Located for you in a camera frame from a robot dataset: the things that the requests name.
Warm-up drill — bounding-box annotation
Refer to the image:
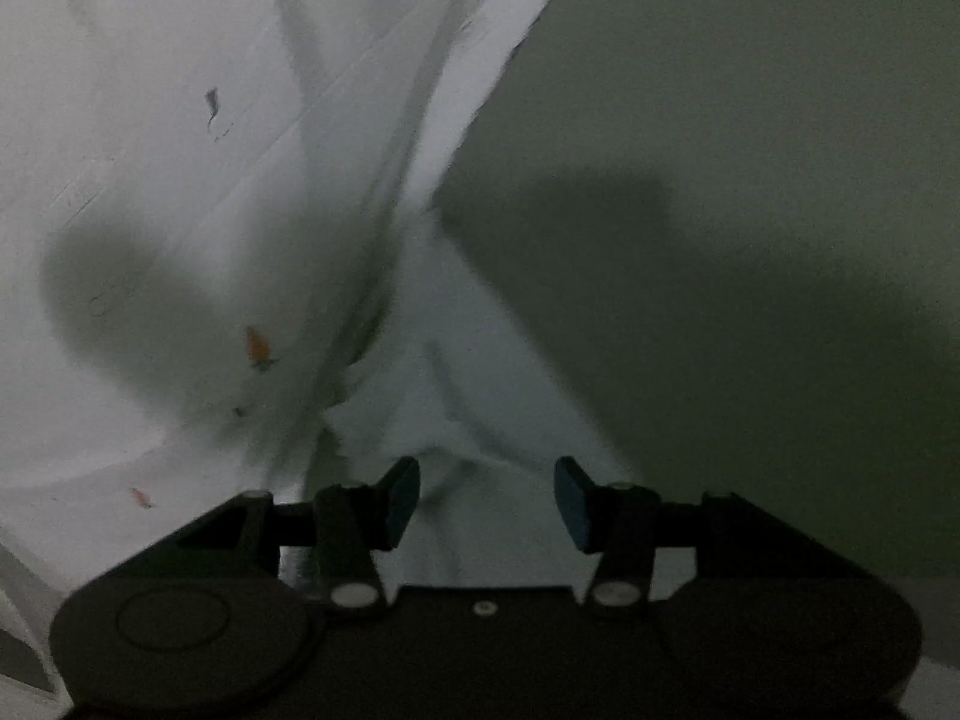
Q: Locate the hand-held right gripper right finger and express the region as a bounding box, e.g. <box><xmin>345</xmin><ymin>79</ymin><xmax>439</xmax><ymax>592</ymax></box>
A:
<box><xmin>553</xmin><ymin>456</ymin><xmax>833</xmax><ymax>610</ymax></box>

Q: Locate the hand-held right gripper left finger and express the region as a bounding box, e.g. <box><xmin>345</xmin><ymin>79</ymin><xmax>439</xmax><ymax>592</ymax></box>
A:
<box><xmin>161</xmin><ymin>456</ymin><xmax>422</xmax><ymax>620</ymax></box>

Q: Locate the pale blue garment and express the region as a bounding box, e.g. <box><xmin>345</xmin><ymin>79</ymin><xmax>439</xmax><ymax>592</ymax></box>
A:
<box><xmin>300</xmin><ymin>225</ymin><xmax>706</xmax><ymax>605</ymax></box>

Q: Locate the white carrot print blanket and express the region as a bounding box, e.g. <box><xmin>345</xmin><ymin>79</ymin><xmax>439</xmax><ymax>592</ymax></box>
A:
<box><xmin>0</xmin><ymin>0</ymin><xmax>601</xmax><ymax>691</ymax></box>

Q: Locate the grey-green sheet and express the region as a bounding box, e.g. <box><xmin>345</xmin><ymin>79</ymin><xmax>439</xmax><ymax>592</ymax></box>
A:
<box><xmin>431</xmin><ymin>0</ymin><xmax>960</xmax><ymax>683</ymax></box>

